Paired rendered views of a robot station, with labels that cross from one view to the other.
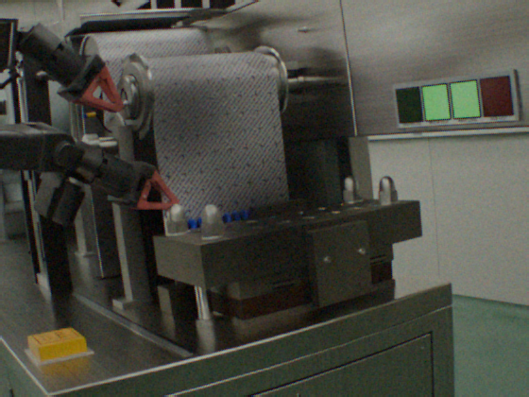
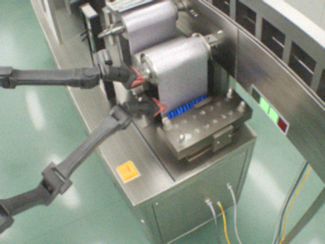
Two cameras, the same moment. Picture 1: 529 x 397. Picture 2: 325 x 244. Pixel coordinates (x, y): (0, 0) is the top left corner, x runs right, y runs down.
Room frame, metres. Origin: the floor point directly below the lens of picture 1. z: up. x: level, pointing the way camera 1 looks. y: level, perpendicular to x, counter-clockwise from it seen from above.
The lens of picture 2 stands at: (0.11, 0.04, 2.21)
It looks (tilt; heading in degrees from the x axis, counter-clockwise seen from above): 51 degrees down; 7
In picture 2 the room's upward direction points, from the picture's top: 7 degrees counter-clockwise
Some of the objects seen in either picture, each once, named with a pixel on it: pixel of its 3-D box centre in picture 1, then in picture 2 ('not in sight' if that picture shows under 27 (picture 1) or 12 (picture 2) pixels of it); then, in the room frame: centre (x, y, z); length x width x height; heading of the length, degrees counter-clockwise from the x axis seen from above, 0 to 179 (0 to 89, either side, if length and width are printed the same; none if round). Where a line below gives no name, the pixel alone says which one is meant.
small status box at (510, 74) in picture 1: (452, 100); (269, 109); (0.98, -0.28, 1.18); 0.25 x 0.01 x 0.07; 32
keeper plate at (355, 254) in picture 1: (341, 263); (222, 139); (1.00, -0.09, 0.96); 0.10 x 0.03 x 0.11; 122
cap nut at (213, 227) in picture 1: (212, 220); (181, 138); (0.95, 0.08, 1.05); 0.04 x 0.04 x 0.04
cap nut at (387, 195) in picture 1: (387, 189); (242, 105); (1.12, -0.19, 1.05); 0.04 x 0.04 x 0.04
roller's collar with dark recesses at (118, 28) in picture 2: not in sight; (116, 28); (1.34, 0.35, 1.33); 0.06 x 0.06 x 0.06; 32
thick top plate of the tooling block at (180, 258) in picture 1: (294, 236); (208, 121); (1.07, -0.03, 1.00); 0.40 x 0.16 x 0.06; 122
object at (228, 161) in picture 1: (224, 171); (184, 91); (1.15, 0.07, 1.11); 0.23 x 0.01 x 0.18; 122
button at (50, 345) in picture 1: (57, 344); (127, 171); (0.88, 0.31, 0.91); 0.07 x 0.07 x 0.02; 32
